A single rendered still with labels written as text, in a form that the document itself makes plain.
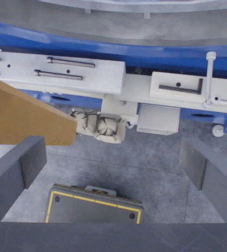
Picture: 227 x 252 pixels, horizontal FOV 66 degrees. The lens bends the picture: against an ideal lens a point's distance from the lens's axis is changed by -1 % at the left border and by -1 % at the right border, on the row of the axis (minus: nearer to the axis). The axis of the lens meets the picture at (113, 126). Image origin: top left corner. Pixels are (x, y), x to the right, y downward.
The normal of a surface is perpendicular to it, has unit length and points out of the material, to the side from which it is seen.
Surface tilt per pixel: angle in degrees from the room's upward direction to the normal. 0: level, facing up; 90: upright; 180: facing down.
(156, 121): 0
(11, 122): 90
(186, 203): 0
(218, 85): 0
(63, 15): 15
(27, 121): 90
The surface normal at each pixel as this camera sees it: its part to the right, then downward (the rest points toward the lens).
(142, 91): -0.10, -0.11
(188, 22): -0.35, -0.15
